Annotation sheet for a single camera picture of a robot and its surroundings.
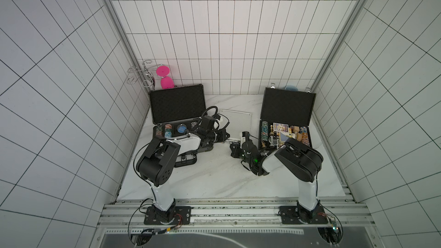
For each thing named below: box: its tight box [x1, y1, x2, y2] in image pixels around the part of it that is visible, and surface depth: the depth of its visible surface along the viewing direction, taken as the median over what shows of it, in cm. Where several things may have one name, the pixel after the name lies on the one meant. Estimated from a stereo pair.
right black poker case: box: [258, 87, 317, 150], surface depth 101 cm
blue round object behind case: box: [284, 84, 299, 92], surface depth 117 cm
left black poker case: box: [148, 83, 207, 141], surface depth 102 cm
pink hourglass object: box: [156, 65, 175, 90], surface depth 97 cm
